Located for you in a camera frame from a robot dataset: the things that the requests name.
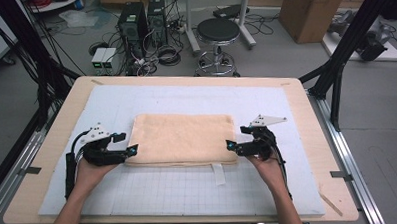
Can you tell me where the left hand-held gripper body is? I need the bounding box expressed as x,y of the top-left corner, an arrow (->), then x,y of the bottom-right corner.
77,122 -> 126,168

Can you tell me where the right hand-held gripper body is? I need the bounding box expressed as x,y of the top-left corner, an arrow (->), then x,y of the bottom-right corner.
241,113 -> 289,162

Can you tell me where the cream towel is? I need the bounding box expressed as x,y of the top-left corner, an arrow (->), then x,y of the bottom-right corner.
123,110 -> 240,190

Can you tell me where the person's left hand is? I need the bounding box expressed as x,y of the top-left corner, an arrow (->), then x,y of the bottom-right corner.
73,157 -> 120,197

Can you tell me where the person's right hand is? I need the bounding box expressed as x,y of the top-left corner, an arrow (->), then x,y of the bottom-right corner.
247,153 -> 287,193

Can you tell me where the grey tape strip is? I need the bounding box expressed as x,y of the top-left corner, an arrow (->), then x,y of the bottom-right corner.
330,170 -> 354,182
17,165 -> 43,176

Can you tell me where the white grid mat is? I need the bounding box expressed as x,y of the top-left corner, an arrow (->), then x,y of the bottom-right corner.
34,77 -> 326,224

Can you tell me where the white power supply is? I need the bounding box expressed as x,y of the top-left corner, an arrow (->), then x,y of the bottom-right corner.
90,47 -> 109,77
100,47 -> 120,76

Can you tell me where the thin wooden stick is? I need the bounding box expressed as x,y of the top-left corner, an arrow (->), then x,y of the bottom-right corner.
318,190 -> 344,218

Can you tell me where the black round stool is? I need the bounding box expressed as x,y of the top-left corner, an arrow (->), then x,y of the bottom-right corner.
191,16 -> 243,79

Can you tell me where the white stand leg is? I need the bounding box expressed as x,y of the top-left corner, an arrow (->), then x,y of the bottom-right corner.
236,0 -> 257,51
182,0 -> 203,56

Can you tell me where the large black computer tower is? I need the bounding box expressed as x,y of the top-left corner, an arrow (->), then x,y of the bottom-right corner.
117,1 -> 151,59

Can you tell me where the black flat bag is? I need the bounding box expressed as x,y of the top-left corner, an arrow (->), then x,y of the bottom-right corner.
212,3 -> 251,20

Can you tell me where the slim black computer tower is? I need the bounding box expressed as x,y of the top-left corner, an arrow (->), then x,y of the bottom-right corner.
147,0 -> 169,48

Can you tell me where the clear plastic bag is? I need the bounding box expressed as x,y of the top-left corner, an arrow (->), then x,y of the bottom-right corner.
58,8 -> 100,30

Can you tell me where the cardboard box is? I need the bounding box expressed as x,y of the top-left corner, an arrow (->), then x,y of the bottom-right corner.
278,0 -> 353,45

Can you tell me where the round white table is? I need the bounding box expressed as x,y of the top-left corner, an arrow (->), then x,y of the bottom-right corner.
25,0 -> 84,14

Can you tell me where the grey machine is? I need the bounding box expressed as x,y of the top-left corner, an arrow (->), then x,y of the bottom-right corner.
327,8 -> 394,63

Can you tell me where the white board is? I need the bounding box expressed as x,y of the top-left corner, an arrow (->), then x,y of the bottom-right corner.
321,28 -> 397,66

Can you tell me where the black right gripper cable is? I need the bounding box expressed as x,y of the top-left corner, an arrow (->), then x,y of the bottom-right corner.
270,135 -> 294,200

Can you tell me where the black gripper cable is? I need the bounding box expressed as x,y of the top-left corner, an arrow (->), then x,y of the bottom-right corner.
270,135 -> 294,200
62,129 -> 93,201

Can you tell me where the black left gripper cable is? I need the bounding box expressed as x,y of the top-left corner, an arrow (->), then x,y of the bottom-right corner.
62,129 -> 93,201

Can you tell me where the aluminium rail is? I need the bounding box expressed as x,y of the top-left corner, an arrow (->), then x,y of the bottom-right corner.
307,87 -> 387,224
0,130 -> 49,224

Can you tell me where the coiled black cable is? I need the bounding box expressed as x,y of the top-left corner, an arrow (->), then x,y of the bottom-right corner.
156,44 -> 183,67

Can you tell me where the black metal frame with cables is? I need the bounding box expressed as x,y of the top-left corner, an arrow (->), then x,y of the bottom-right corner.
0,0 -> 83,133

